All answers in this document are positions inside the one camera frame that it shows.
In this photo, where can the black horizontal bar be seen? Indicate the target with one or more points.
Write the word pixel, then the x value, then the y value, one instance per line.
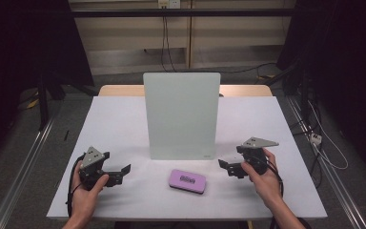
pixel 203 12

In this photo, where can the person's left hand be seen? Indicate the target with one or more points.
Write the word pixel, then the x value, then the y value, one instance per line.
pixel 82 200

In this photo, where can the purple whiteboard eraser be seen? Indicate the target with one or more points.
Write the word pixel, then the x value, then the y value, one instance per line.
pixel 187 181

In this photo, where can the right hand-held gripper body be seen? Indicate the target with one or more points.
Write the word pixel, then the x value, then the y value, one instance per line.
pixel 255 156

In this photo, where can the white table mat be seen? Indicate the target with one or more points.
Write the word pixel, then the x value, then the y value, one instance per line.
pixel 124 127

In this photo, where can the small standing whiteboard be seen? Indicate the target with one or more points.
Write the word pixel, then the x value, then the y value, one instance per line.
pixel 184 111

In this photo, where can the aluminium floor rail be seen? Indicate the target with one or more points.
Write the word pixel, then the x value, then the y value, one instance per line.
pixel 22 171
pixel 336 184

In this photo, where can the wooden table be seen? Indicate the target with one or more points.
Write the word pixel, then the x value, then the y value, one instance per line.
pixel 120 90

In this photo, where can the white power strip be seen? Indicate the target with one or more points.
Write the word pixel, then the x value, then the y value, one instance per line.
pixel 315 139

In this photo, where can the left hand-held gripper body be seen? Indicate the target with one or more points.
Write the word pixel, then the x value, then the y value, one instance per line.
pixel 90 159

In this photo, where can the wooden wall post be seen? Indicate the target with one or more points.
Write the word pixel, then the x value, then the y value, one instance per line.
pixel 189 38

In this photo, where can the white wall socket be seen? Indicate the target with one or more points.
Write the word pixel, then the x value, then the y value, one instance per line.
pixel 169 3

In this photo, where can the black metal stand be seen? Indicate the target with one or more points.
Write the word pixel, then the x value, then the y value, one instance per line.
pixel 43 105

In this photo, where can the black curtain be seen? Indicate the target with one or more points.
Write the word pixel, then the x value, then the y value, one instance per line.
pixel 19 47
pixel 346 63

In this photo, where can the person's right hand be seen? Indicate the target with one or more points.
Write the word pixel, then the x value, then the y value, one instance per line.
pixel 268 187

